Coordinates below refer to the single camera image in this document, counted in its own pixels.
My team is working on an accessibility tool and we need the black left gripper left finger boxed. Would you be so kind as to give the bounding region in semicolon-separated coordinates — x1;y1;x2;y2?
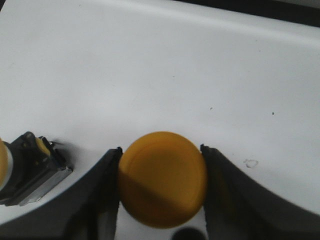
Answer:
0;147;123;240

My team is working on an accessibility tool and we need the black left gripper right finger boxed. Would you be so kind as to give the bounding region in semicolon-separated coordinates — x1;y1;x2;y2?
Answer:
200;144;320;240

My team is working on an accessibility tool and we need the yellow mushroom push button switch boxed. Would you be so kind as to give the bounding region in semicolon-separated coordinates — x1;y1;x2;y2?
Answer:
0;131;73;207
117;131;208;229

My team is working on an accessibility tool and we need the black round object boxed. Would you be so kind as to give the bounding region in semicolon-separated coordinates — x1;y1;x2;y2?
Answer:
171;227;206;240

